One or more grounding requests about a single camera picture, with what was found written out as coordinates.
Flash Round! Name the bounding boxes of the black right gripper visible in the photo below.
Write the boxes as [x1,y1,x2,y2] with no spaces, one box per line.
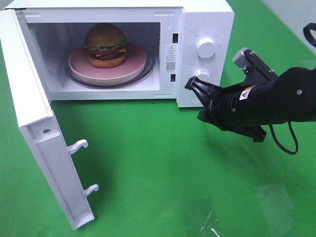
[185,76,277,133]

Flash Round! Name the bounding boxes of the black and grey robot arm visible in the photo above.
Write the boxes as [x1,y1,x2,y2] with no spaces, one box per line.
[185,67,316,136]

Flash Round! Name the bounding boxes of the white microwave knob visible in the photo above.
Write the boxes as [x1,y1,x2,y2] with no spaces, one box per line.
[194,69,211,82]
[196,36,216,59]

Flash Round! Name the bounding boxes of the round door release button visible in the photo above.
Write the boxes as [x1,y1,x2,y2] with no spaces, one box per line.
[190,93,201,104]

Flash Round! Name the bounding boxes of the burger with lettuce and tomato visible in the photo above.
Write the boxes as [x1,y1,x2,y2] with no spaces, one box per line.
[84,23,127,68]

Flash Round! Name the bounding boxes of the glass microwave turntable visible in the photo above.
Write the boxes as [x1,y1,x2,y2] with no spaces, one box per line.
[65,57,155,89]

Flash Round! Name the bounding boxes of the pink round plate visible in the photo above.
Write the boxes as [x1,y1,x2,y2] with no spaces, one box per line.
[68,43,149,86]

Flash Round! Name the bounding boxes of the white microwave oven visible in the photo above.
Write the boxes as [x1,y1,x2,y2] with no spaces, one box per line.
[0,0,234,107]

